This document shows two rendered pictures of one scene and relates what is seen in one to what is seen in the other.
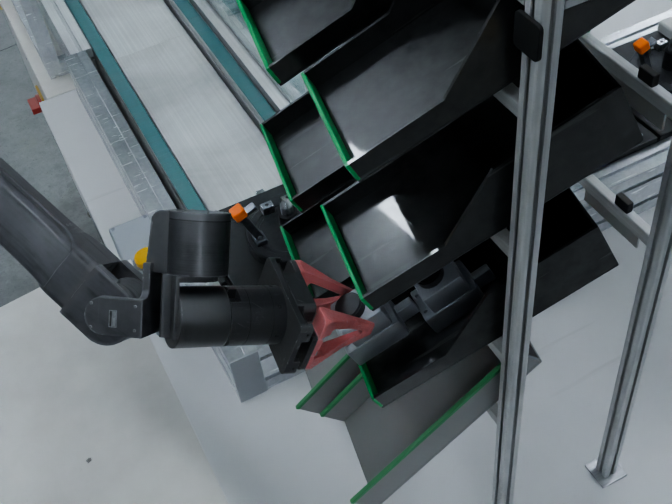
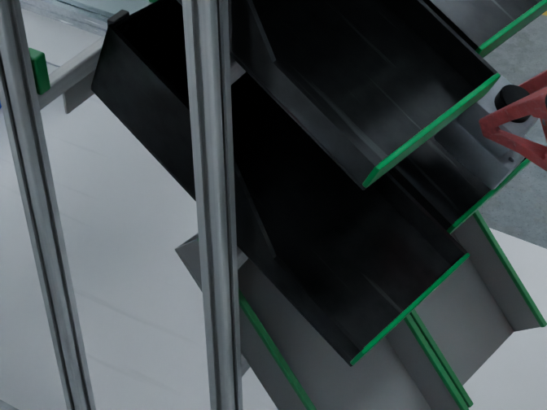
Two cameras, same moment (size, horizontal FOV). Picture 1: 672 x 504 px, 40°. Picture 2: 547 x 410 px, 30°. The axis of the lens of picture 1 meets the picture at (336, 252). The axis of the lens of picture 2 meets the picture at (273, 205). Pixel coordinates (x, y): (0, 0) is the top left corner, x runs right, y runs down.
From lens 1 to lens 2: 1.21 m
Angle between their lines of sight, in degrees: 80
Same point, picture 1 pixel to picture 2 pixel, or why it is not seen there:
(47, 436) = not seen: outside the picture
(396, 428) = (441, 303)
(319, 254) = (374, 292)
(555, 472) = not seen: hidden behind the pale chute
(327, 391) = (444, 396)
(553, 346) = (116, 364)
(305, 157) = (397, 108)
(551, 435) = not seen: hidden behind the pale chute
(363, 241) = (488, 18)
